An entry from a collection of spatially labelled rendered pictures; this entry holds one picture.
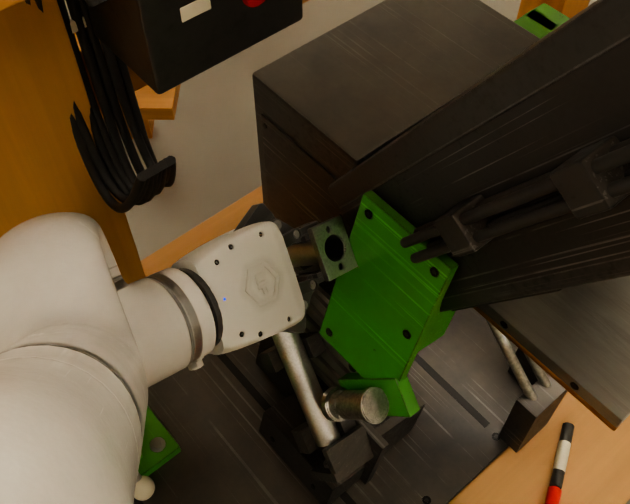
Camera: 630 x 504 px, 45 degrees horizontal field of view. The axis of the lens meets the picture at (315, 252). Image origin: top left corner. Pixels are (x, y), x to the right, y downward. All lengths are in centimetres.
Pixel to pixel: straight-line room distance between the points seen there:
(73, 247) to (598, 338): 55
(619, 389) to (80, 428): 64
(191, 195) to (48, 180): 158
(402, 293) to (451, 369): 33
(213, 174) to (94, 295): 199
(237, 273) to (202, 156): 186
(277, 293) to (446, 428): 39
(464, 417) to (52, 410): 80
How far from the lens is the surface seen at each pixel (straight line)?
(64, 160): 85
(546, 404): 94
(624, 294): 89
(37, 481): 25
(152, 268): 117
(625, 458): 106
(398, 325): 76
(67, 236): 53
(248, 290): 68
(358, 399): 81
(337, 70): 89
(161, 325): 61
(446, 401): 103
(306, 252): 76
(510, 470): 101
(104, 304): 49
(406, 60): 91
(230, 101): 269
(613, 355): 84
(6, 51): 75
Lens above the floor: 182
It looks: 54 degrees down
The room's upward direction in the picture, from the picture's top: straight up
